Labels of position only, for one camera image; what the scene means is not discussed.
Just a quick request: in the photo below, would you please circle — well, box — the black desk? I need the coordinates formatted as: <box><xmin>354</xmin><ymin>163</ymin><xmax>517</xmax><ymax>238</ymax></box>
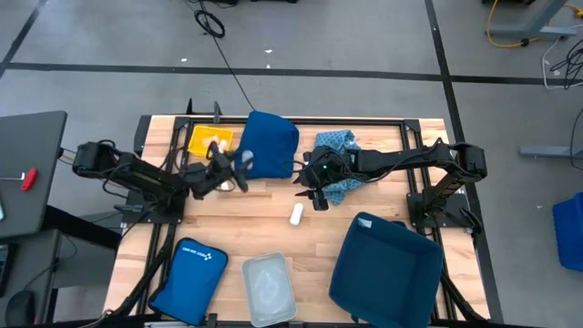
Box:
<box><xmin>0</xmin><ymin>110</ymin><xmax>68</xmax><ymax>241</ymax></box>

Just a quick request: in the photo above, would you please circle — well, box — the yellow plastic bin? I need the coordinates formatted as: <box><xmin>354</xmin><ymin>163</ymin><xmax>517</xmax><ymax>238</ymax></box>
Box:
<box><xmin>188</xmin><ymin>125</ymin><xmax>235</xmax><ymax>159</ymax></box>

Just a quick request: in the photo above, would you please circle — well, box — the white floor cable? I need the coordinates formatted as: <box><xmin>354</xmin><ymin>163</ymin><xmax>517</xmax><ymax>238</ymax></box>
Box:
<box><xmin>540</xmin><ymin>36</ymin><xmax>583</xmax><ymax>92</ymax></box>

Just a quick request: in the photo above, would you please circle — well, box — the yellow floor cable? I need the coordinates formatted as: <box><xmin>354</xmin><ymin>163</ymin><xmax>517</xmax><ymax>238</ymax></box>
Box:
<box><xmin>485</xmin><ymin>0</ymin><xmax>583</xmax><ymax>49</ymax></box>

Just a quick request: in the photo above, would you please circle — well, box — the blue first aid pouch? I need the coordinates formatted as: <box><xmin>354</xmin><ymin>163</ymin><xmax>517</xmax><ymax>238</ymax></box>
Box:
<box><xmin>148</xmin><ymin>236</ymin><xmax>230</xmax><ymax>327</ymax></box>

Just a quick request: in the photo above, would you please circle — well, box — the grey metal table foot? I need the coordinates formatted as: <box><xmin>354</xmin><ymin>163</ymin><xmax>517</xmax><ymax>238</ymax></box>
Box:
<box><xmin>520</xmin><ymin>144</ymin><xmax>583</xmax><ymax>160</ymax></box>
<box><xmin>482</xmin><ymin>0</ymin><xmax>583</xmax><ymax>40</ymax></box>

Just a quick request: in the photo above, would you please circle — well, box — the black cable bundle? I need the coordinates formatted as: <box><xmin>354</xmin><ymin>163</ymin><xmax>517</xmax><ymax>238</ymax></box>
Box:
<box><xmin>548</xmin><ymin>38</ymin><xmax>583</xmax><ymax>90</ymax></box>

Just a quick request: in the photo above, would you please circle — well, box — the clear plastic tray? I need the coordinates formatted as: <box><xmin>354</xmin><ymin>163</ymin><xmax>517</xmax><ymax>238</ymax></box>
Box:
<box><xmin>240</xmin><ymin>251</ymin><xmax>299</xmax><ymax>328</ymax></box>

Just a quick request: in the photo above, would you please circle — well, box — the red-handled tool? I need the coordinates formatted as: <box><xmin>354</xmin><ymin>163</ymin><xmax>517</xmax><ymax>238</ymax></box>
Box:
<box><xmin>0</xmin><ymin>167</ymin><xmax>39</xmax><ymax>192</ymax></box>

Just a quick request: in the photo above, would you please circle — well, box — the black computer mouse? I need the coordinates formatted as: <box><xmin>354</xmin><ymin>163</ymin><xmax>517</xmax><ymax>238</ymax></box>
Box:
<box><xmin>5</xmin><ymin>290</ymin><xmax>36</xmax><ymax>327</ymax></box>

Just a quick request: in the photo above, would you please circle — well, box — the blue patterned cloth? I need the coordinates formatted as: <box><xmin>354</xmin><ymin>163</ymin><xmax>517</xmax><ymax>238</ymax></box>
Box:
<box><xmin>313</xmin><ymin>129</ymin><xmax>365</xmax><ymax>206</ymax></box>

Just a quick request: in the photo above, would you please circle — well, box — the navy fabric basket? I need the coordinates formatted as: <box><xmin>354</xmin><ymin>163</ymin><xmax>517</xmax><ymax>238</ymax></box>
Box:
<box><xmin>328</xmin><ymin>210</ymin><xmax>445</xmax><ymax>328</ymax></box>

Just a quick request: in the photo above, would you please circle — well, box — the blue plastic crate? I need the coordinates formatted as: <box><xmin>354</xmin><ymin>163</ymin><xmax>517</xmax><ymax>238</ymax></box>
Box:
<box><xmin>552</xmin><ymin>190</ymin><xmax>583</xmax><ymax>273</ymax></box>

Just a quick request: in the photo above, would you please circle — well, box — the black coiled floor cable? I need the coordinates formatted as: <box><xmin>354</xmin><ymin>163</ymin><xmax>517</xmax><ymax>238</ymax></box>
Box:
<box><xmin>181</xmin><ymin>0</ymin><xmax>257</xmax><ymax>113</ymax></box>

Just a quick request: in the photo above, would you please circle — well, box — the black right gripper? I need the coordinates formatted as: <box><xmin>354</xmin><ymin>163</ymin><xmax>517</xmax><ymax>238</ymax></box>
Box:
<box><xmin>294</xmin><ymin>145</ymin><xmax>353</xmax><ymax>212</ymax></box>

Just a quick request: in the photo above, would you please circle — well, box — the black aluminium table frame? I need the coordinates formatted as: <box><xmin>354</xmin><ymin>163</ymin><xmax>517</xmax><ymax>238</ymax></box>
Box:
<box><xmin>107</xmin><ymin>97</ymin><xmax>491</xmax><ymax>328</ymax></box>

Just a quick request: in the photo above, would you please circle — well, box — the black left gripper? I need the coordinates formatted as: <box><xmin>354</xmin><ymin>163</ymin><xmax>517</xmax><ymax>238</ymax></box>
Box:
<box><xmin>184</xmin><ymin>145</ymin><xmax>254</xmax><ymax>200</ymax></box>

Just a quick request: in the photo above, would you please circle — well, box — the royal blue fabric bag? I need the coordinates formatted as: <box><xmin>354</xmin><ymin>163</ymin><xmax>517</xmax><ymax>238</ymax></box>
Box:
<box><xmin>234</xmin><ymin>110</ymin><xmax>301</xmax><ymax>180</ymax></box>

